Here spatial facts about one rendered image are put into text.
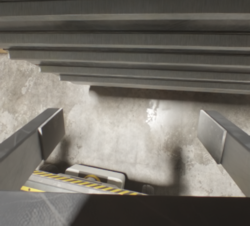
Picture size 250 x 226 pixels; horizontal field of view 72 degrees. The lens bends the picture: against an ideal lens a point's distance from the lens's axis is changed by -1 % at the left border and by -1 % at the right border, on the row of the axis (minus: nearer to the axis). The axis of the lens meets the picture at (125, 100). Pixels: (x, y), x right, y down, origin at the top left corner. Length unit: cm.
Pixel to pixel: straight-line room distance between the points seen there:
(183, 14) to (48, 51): 28
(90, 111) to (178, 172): 53
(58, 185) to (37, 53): 44
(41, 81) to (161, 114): 69
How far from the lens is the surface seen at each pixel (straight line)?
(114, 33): 27
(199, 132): 17
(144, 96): 89
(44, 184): 70
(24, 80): 117
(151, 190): 82
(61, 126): 16
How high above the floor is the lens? 88
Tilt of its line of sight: 79 degrees down
